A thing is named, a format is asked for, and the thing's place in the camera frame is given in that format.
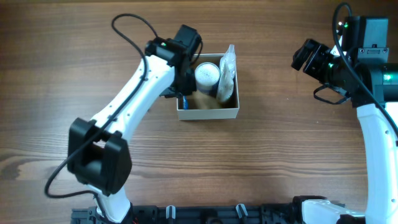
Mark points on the dark blue spray bottle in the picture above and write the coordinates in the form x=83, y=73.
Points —
x=230, y=54

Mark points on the white cardboard box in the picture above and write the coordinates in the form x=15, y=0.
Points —
x=202, y=106

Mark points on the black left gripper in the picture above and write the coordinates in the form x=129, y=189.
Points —
x=189, y=88

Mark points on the blue white toothbrush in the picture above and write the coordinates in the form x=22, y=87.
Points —
x=185, y=103

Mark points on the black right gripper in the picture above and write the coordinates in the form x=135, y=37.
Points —
x=319, y=53

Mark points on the white cream tube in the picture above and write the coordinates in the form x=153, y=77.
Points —
x=226, y=82

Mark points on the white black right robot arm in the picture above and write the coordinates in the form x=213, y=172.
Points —
x=366, y=77

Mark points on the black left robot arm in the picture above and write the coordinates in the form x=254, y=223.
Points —
x=98, y=149

